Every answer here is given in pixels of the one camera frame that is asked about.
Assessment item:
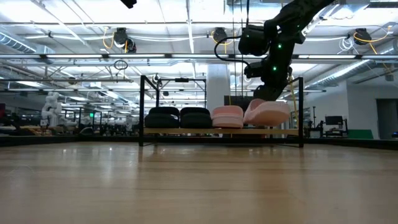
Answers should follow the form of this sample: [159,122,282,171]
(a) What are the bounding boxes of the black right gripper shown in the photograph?
[252,74,294,102]

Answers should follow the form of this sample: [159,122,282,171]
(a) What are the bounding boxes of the pink slide sandal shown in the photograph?
[211,105,244,129]
[243,98,292,128]

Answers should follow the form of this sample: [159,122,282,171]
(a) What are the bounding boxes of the white building pillar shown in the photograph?
[206,63,231,111]

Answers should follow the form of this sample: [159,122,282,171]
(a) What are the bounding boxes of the black monitor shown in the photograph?
[325,115,344,126]

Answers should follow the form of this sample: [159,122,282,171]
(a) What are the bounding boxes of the green panel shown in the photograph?
[347,129,374,140]

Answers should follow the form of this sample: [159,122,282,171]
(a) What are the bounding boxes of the dark grey door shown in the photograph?
[376,98,398,139]

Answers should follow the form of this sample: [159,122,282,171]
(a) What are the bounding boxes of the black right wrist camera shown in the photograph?
[243,61,266,78]

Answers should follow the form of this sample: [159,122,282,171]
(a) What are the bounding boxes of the wooden shelf with black frame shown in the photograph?
[138,74,305,148]

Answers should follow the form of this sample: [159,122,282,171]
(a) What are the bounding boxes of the black camera cable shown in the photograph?
[213,35,251,68]

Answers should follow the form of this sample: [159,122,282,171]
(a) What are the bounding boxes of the silver air duct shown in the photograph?
[306,58,398,91]
[0,30,38,54]

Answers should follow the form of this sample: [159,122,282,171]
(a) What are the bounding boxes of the black ceiling cable reel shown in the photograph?
[353,27,374,46]
[113,27,137,54]
[211,27,229,44]

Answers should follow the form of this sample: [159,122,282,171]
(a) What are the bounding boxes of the black background frame rig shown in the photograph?
[157,77,208,109]

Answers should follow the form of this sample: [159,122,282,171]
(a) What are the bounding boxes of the black hanging cable loop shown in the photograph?
[113,59,129,71]

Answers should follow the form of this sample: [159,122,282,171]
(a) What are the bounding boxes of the black aluminium table frame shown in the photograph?
[0,134,398,151]

